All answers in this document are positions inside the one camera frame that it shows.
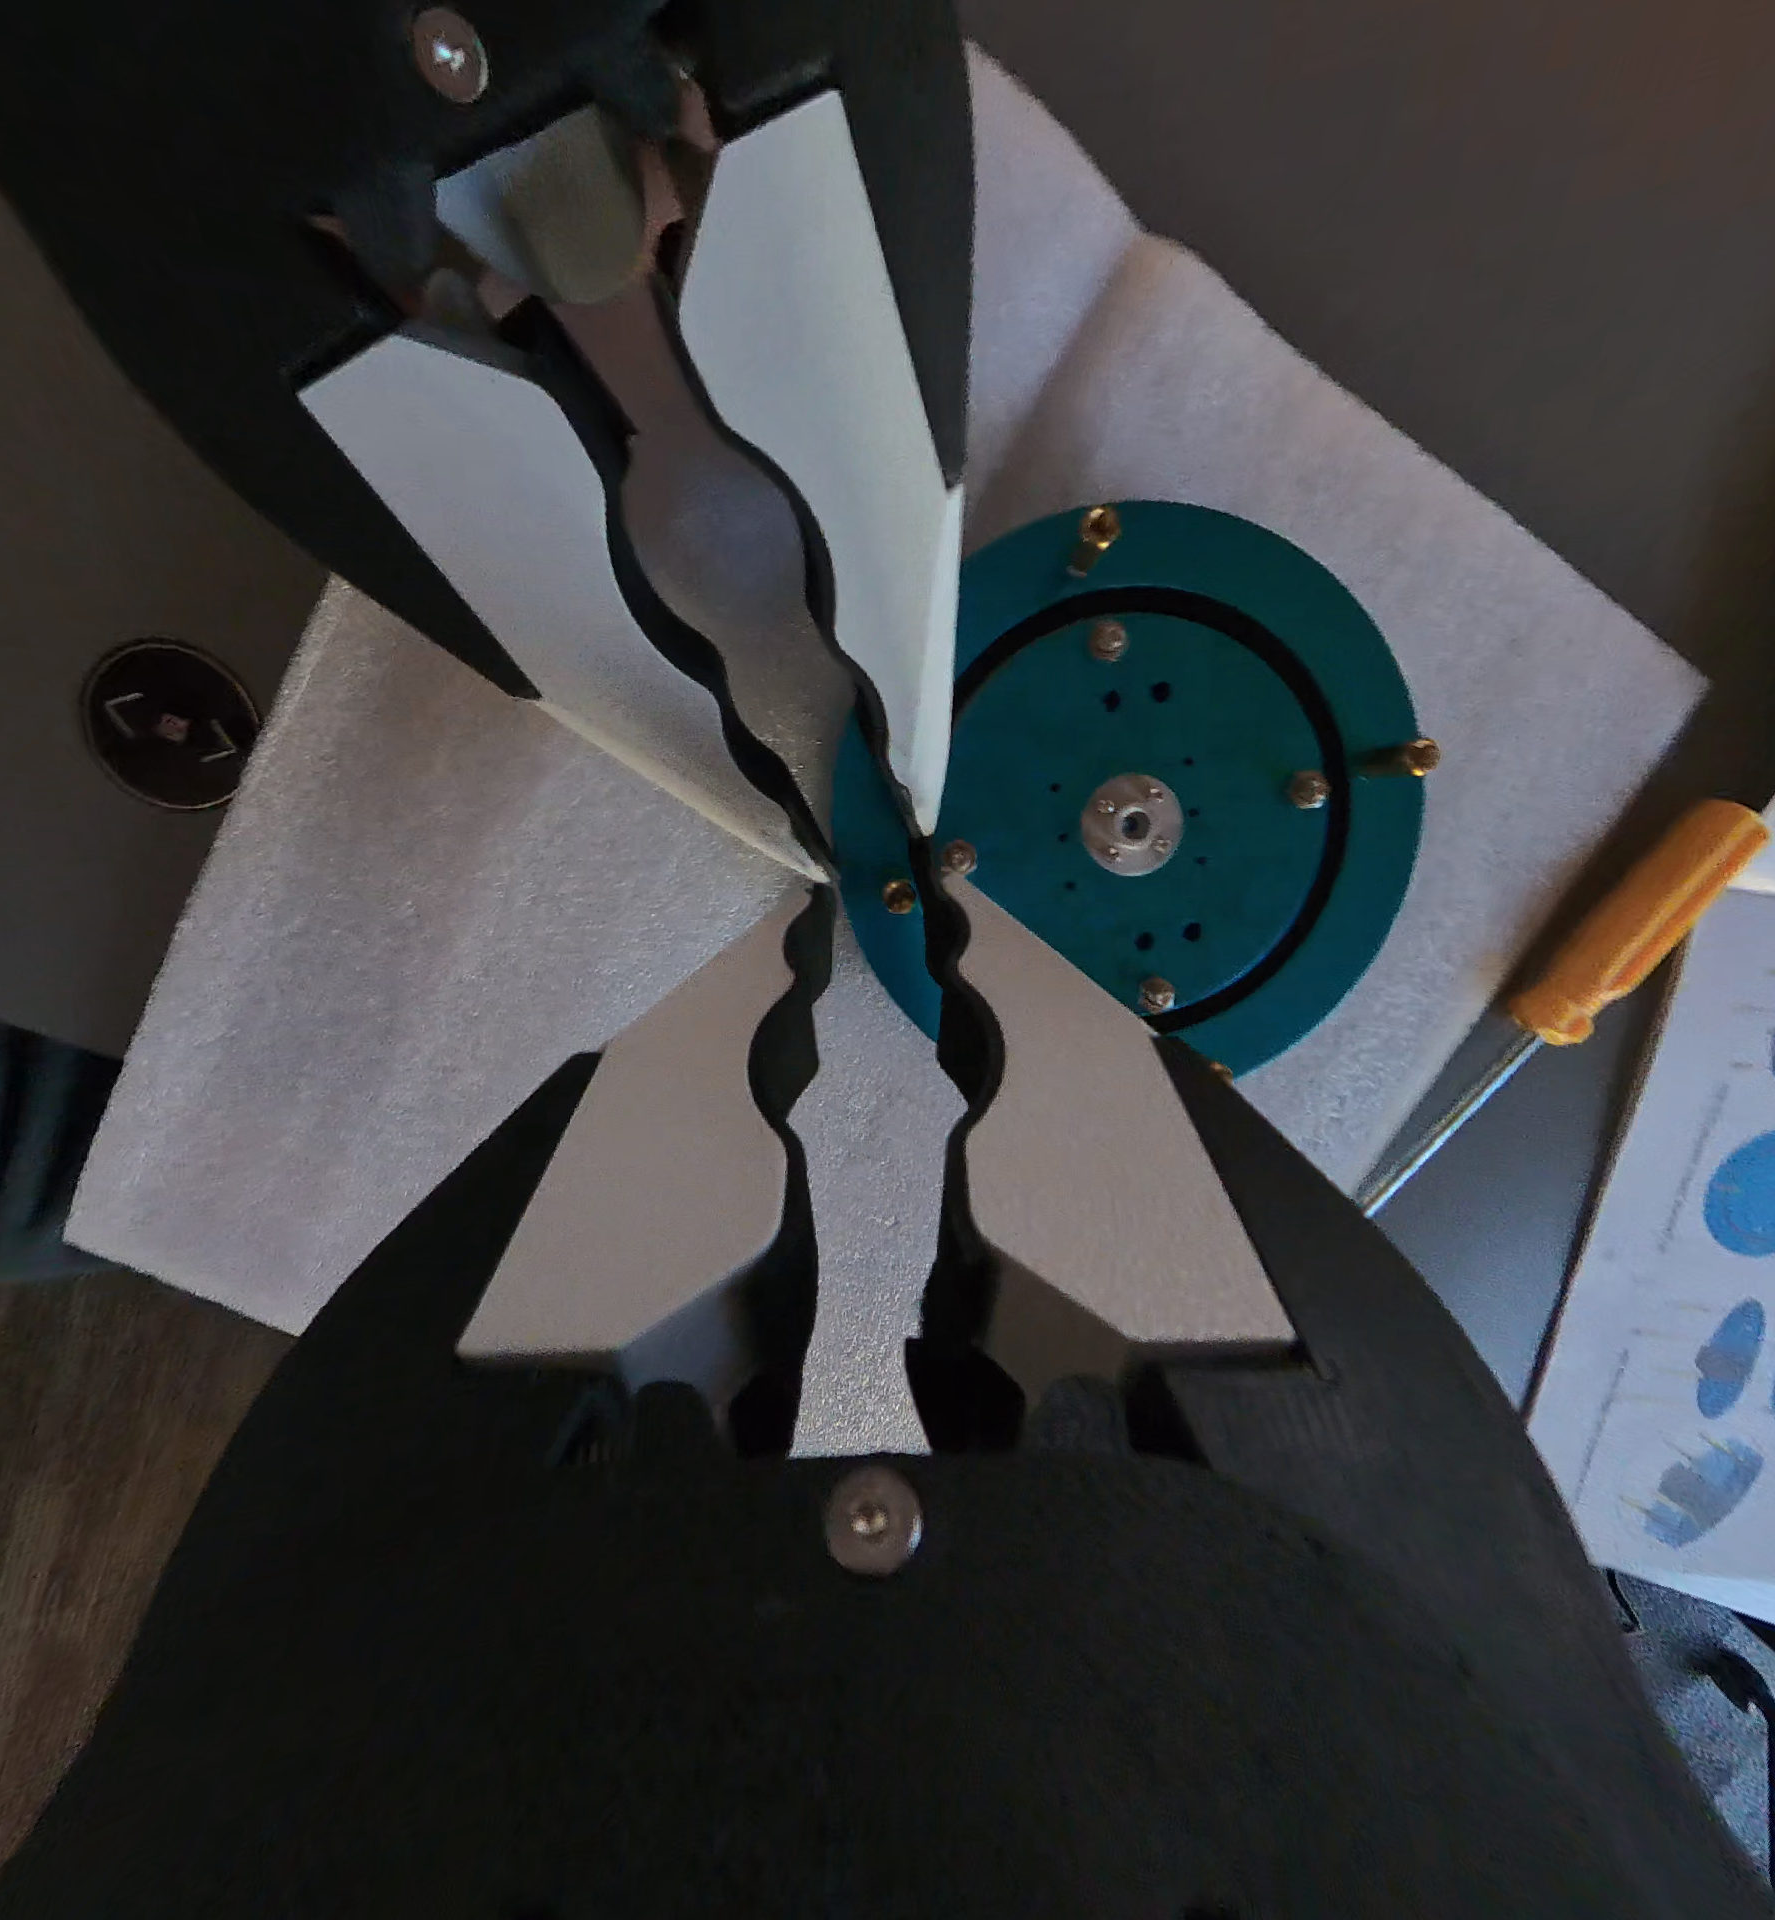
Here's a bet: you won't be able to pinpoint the open instruction manual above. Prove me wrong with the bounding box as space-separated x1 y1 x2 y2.
1525 720 1775 1628

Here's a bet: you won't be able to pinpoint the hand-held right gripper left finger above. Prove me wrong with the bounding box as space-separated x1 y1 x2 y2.
454 885 843 1401

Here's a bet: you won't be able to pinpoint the yellow-handled screwdriver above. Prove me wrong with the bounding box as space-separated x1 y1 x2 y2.
1352 797 1772 1215

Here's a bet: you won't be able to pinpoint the white foam sheet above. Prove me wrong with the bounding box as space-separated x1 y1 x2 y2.
64 45 1711 1336

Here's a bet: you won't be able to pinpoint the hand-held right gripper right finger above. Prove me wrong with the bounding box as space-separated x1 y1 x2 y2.
908 863 1315 1415

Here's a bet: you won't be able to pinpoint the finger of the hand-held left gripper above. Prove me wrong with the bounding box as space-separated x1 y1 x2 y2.
675 91 967 837
297 331 843 885

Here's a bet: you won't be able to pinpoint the dark desk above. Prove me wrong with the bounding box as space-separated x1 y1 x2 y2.
0 0 1775 1412

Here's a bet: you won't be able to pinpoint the black round desk grommet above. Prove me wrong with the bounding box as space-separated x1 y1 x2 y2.
79 642 262 812

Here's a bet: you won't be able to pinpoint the person's dark trousers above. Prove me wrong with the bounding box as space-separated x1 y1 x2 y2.
0 1002 123 1285

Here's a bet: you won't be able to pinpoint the blue round turntable base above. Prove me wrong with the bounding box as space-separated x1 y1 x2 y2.
832 497 1428 1080

